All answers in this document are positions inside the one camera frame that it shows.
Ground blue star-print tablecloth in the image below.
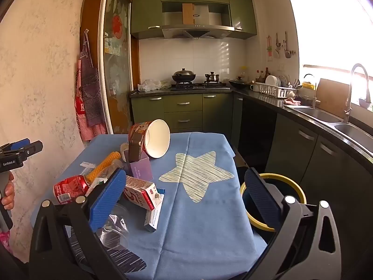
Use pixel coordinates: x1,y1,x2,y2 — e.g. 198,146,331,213
31,133,267,280

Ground tall steel faucet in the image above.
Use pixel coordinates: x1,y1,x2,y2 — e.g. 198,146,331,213
344,63,371,124

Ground gas stove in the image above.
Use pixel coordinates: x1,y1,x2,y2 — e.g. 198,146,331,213
170,82,231,90

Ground yellow corn cob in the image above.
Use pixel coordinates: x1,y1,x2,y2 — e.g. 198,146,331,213
85,151,121,183

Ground printed glass sliding door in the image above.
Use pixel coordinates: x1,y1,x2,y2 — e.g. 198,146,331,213
97,0,133,135

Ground purple cardboard box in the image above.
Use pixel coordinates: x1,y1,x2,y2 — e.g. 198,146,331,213
128,154,154,183

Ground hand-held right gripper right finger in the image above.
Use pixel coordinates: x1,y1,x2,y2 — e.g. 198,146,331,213
244,168,342,280

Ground stack of white plates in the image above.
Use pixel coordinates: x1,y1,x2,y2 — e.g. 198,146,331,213
265,75,289,88

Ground white dish rack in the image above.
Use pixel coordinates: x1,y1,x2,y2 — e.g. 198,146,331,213
256,82,298,98

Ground printed paper noodle bowl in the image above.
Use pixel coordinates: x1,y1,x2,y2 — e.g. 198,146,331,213
128,119,171,162

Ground person's left hand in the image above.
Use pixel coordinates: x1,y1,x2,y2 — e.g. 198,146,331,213
0,171,15,210

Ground crumpled clear plastic bags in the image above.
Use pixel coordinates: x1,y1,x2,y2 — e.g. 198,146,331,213
138,79,172,92

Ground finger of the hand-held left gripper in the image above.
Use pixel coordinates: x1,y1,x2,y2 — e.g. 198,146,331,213
14,141,43,159
0,138,30,153

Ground small steel faucet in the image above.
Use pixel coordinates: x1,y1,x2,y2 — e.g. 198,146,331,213
303,74,321,109

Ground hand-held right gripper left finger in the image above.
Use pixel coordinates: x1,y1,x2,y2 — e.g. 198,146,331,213
28,168,129,280

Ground black pan with lid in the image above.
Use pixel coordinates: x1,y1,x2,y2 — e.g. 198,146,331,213
228,76,251,89

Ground red checked apron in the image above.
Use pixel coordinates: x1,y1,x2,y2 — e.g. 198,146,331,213
75,60,108,142

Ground hanging metal spatula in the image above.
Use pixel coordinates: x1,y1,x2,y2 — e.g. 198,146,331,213
284,31,292,59

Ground black trash bin yellow rim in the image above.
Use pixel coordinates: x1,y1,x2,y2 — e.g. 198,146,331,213
240,173,307,232

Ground green upper kitchen cabinets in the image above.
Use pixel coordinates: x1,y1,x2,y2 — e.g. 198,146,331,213
130,0,258,40

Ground purple checked apron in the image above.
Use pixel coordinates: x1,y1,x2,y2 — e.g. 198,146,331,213
79,29,105,126

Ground steel double sink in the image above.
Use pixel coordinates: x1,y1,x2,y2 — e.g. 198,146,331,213
287,106,373,155

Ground green kitchen base cabinets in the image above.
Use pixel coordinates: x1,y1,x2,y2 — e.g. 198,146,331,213
130,92,373,280

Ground wooden cutting board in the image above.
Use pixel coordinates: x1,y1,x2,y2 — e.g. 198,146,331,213
315,78,350,117

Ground black kitchen countertop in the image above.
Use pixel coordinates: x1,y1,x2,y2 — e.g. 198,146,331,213
130,86,373,167

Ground white and red milk carton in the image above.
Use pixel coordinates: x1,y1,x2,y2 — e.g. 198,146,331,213
122,176,164,211

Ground small white cardboard box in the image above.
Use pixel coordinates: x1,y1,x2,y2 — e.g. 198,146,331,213
144,188,166,233

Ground red soda can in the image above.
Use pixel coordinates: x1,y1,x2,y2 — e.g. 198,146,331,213
53,175,90,205

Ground steel range hood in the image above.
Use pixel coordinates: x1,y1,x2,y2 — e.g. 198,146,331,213
161,1,236,40

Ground clear plastic cup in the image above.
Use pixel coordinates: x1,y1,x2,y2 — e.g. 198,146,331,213
97,201,130,250

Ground black wok with lid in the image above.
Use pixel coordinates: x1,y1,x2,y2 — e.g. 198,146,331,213
171,68,197,84

